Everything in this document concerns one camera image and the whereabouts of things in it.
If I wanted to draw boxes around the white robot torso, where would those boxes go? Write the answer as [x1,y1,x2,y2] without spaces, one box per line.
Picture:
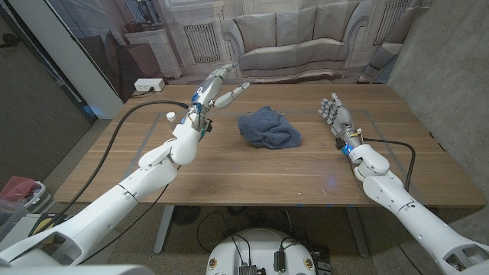
[205,228,318,275]

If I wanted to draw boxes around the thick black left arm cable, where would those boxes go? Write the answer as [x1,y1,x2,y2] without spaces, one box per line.
[28,99,191,238]

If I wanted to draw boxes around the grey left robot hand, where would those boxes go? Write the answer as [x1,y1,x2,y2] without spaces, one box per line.
[182,63,251,131]

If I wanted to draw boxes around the black adapter box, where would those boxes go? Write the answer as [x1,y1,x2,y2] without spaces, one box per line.
[274,250,287,274]

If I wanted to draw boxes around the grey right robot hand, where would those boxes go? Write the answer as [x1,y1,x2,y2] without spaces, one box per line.
[318,92,364,154]

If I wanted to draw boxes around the white wall pillar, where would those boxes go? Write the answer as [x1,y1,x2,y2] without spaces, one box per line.
[7,0,125,119]

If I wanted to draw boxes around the red lidded plastic container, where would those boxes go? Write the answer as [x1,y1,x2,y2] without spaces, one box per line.
[0,176,54,215]

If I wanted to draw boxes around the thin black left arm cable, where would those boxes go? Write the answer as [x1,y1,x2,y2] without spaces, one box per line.
[77,164,183,266]

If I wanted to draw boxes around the clear plastic bin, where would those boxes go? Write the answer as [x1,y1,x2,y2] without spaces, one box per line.
[0,198,28,241]

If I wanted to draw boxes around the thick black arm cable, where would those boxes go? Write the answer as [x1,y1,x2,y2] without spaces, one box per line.
[28,99,191,238]
[361,137,416,194]

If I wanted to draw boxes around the yellow black foot pedal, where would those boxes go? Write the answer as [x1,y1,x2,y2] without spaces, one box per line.
[28,213,73,238]

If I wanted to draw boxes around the printed living room backdrop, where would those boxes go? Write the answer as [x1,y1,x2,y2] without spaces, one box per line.
[45,0,432,104]

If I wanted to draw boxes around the white power strip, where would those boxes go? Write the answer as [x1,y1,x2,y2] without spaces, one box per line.
[133,77,167,92]

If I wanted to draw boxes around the blue crumpled towel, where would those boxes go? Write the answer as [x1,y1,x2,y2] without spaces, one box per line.
[237,105,303,150]

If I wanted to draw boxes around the grey metal table leg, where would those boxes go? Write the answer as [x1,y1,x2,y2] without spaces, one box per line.
[153,205,175,255]
[345,205,371,259]

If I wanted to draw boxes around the black round floor fan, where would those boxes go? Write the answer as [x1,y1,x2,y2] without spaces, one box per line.
[171,205,202,227]

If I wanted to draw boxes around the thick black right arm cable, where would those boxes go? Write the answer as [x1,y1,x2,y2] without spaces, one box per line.
[361,137,416,194]

